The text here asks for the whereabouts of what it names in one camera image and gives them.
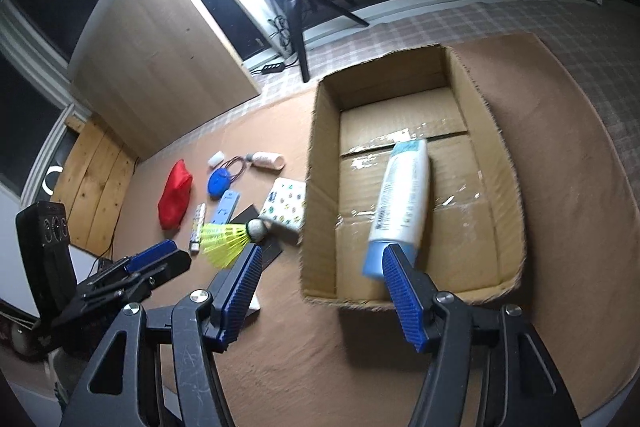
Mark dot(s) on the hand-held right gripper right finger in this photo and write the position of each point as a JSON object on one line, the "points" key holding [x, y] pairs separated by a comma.
{"points": [[405, 302]]}

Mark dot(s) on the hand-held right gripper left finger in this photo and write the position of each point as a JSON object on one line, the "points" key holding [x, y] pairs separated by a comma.
{"points": [[240, 292]]}

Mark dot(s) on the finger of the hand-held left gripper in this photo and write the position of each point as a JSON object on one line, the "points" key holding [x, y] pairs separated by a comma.
{"points": [[150, 257], [167, 269]]}

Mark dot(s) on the white box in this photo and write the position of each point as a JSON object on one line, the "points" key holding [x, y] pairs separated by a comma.
{"points": [[254, 303]]}

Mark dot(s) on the black card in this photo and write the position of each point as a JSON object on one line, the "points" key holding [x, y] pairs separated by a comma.
{"points": [[270, 252]]}

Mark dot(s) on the white patterned stick tube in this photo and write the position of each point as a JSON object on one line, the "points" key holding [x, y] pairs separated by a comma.
{"points": [[198, 227]]}

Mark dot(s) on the yellow shuttlecock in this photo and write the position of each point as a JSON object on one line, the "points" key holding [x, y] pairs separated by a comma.
{"points": [[225, 239]]}

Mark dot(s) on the cardboard box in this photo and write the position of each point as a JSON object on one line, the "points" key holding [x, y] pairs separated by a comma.
{"points": [[360, 257]]}

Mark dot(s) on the red fabric pouch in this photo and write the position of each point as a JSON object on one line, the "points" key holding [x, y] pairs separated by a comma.
{"points": [[175, 197]]}

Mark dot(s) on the blue rectangular plastic case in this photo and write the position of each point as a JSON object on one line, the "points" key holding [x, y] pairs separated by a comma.
{"points": [[227, 207]]}

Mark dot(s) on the patterned white tissue pack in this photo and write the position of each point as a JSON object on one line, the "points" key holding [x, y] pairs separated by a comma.
{"points": [[285, 204]]}

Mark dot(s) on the blue round disc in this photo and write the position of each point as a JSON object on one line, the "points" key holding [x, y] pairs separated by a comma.
{"points": [[219, 183]]}

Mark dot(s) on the white and blue lotion tube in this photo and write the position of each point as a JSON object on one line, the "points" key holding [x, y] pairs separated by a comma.
{"points": [[405, 192]]}

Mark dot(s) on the small white cap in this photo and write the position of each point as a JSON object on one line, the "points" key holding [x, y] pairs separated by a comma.
{"points": [[215, 159]]}

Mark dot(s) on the small pale bottle grey cap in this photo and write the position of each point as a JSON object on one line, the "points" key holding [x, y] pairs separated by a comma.
{"points": [[267, 160]]}

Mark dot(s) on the pine wooden board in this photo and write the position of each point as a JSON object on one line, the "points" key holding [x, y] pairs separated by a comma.
{"points": [[95, 187]]}

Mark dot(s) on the light wooden cabinet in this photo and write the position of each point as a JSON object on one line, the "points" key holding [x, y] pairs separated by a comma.
{"points": [[165, 57]]}

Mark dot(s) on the black power strip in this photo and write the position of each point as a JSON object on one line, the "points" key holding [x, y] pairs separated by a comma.
{"points": [[267, 68]]}

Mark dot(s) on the black tripod stand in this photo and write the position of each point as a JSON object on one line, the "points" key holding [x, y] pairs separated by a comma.
{"points": [[302, 47]]}

